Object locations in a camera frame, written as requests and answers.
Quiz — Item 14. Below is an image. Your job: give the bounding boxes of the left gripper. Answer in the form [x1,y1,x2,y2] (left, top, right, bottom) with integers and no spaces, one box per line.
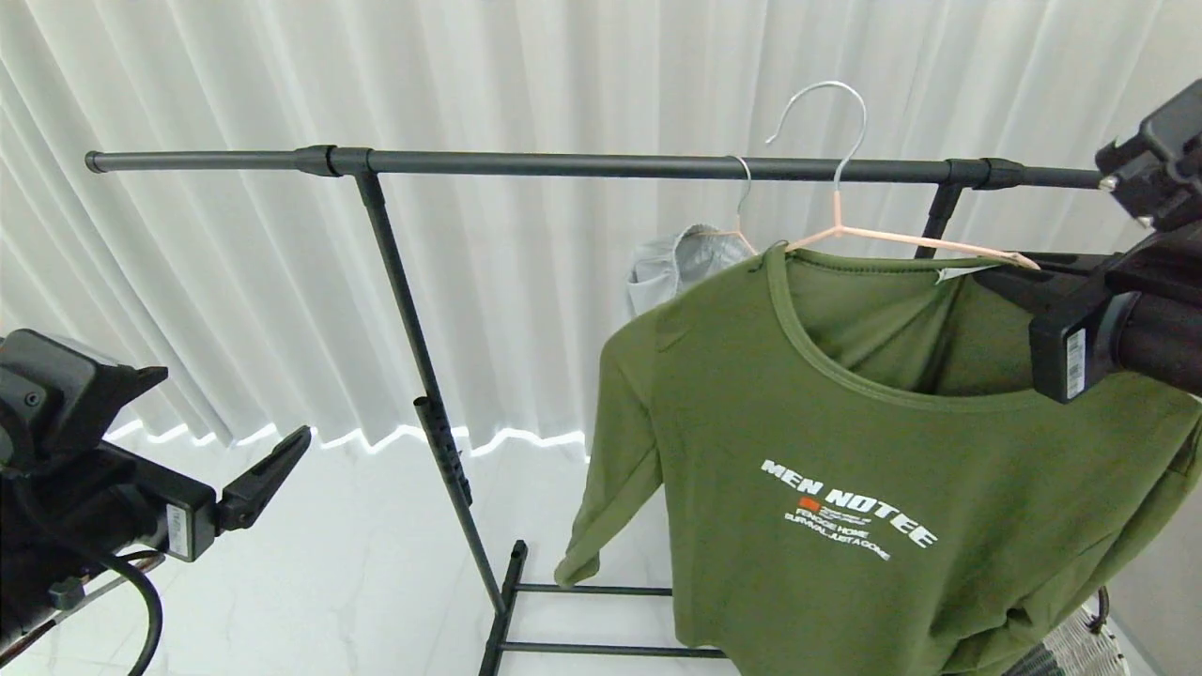
[52,365,314,564]

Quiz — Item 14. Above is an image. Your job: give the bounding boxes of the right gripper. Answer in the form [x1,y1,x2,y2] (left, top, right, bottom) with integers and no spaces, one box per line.
[1027,289,1202,406]

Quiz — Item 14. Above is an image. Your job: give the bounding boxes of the green garment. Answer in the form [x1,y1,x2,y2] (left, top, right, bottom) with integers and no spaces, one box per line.
[553,241,1202,676]

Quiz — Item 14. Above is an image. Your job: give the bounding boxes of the pink clothes hanger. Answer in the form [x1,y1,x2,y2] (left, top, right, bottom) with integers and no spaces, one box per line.
[764,80,1042,273]
[721,155,760,257]

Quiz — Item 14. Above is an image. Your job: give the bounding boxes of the pale grey shorts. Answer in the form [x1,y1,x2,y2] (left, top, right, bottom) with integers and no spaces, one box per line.
[626,223,758,317]

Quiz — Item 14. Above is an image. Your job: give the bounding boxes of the white laundry basket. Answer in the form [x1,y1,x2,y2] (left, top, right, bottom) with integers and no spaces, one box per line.
[1003,586,1125,676]

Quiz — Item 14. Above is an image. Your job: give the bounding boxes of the black clothes rack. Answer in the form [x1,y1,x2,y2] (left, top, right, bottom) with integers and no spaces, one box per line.
[84,145,1107,676]

